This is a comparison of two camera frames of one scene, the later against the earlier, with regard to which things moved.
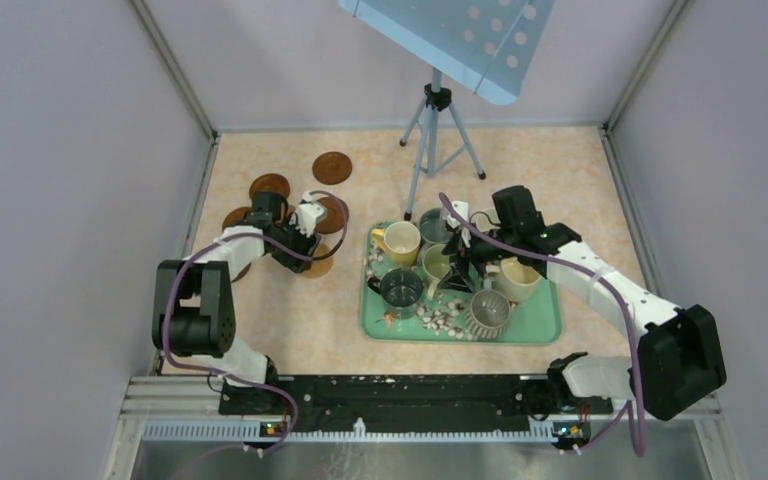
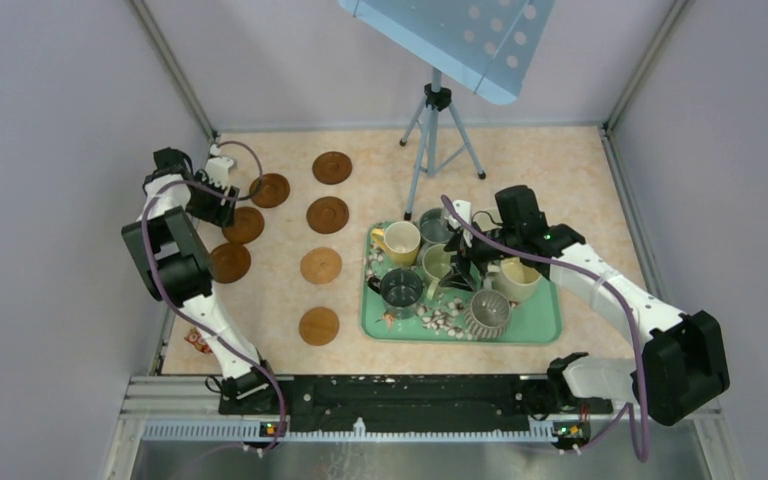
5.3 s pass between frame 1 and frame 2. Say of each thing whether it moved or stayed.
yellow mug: stayed
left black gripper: moved
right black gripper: stayed
